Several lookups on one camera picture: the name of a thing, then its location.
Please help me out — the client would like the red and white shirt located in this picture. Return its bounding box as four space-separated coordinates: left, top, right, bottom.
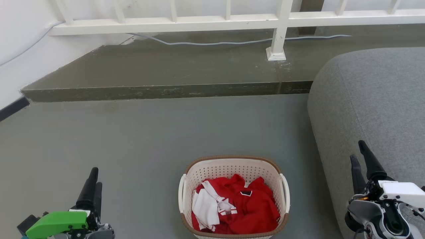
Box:
191 174 281 235

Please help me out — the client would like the white metal railing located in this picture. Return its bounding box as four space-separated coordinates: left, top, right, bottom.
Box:
48 0 425 61

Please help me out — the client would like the grey fabric sofa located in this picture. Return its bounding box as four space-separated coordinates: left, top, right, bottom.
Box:
307 47 425 239

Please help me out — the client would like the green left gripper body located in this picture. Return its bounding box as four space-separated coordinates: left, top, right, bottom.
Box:
17 209 100 239

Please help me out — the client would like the light blue floor cable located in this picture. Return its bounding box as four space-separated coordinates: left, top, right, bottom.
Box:
0 22 352 67

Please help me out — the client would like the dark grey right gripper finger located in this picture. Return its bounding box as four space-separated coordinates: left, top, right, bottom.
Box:
358 140 387 182
350 155 366 196

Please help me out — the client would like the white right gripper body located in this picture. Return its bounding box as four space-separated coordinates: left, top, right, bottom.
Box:
360 180 425 213

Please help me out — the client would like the white perforated laundry basket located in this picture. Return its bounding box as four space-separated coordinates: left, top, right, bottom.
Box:
178 155 290 239

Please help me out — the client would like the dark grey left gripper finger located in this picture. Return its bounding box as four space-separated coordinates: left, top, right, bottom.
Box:
93 182 103 222
76 167 99 211

